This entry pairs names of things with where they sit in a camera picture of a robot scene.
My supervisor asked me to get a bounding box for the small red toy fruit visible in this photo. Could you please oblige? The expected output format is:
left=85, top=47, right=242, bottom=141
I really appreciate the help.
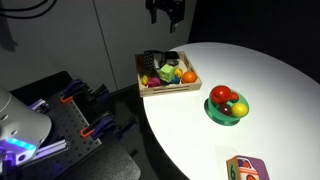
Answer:
left=229, top=91, right=240, bottom=103

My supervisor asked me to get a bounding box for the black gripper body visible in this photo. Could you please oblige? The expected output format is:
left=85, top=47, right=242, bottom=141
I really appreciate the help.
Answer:
left=145, top=0, right=186, bottom=16

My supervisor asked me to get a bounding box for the magenta cube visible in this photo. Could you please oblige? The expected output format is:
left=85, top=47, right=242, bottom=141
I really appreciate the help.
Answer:
left=147, top=75, right=162, bottom=89

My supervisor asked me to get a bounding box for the red toy apple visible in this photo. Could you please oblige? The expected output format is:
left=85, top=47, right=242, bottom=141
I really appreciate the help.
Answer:
left=209, top=84, right=233, bottom=105

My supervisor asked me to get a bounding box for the blue block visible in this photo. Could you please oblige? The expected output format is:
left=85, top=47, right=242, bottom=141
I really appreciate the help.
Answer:
left=169, top=75, right=181, bottom=85

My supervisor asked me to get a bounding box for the small yellow toy fruit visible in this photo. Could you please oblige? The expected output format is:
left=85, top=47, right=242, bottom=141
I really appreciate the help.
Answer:
left=174, top=67, right=184, bottom=79

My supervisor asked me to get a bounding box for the small black white letter block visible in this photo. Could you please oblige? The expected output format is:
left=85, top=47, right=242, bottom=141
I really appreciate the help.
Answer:
left=164, top=51, right=181, bottom=67

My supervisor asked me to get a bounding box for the aluminium rail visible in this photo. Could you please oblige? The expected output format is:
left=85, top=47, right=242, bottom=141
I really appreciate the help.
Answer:
left=33, top=139, right=69, bottom=161
left=28, top=98, right=51, bottom=113

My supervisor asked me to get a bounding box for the white robot base blue light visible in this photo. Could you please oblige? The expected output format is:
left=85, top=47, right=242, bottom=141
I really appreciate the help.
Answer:
left=0, top=87, right=53, bottom=174

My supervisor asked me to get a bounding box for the orange toy ball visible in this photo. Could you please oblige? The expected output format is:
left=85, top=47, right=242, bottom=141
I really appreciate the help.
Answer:
left=181, top=70, right=198, bottom=84

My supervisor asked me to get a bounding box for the colourful number soft block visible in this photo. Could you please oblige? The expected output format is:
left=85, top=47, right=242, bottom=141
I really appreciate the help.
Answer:
left=225, top=155, right=270, bottom=180

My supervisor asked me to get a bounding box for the green bowl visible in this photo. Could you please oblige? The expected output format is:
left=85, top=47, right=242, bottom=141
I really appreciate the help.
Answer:
left=203, top=89, right=250, bottom=127

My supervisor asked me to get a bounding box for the dark red toy plum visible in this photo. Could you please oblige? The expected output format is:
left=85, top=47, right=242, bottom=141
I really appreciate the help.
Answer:
left=218, top=103, right=234, bottom=117

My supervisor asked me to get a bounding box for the lime green cube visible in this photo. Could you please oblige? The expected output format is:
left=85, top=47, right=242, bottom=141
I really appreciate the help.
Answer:
left=159, top=63, right=177, bottom=83

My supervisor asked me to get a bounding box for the wooden tray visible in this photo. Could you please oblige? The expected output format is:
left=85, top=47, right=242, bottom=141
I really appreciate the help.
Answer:
left=134, top=50, right=203, bottom=98

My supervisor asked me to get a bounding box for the yellow toy lemon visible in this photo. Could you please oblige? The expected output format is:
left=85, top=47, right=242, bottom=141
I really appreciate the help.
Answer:
left=231, top=102, right=249, bottom=118

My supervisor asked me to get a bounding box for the thin black cable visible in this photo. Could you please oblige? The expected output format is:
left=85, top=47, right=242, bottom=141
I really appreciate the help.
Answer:
left=0, top=0, right=57, bottom=20
left=0, top=0, right=48, bottom=12

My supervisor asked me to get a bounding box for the orange-red cube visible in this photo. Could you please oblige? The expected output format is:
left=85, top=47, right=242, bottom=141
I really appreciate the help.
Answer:
left=137, top=54, right=148, bottom=70

